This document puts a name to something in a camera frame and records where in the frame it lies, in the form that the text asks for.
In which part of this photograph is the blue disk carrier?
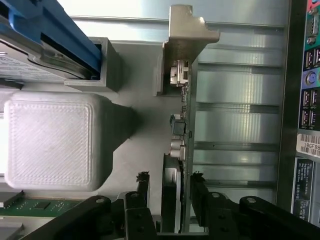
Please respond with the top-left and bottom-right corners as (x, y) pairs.
(7, 0), (103, 81)

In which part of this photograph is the black label sticker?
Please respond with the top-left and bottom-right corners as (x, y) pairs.
(291, 157), (315, 223)

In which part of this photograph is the computer rear I/O panel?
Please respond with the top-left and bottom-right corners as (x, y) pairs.
(274, 0), (320, 227)

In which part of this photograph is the graphics card with metal bracket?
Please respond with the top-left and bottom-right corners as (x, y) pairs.
(161, 4), (221, 235)

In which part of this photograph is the gray printed parts rack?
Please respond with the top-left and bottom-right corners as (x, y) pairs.
(0, 37), (167, 240)

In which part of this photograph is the silver hard disk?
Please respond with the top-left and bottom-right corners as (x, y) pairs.
(0, 39), (93, 83)

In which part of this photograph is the green circuit board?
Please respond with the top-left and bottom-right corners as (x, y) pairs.
(0, 191), (85, 219)

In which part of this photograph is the white barcode sticker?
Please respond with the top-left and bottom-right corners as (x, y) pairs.
(296, 132), (320, 159)

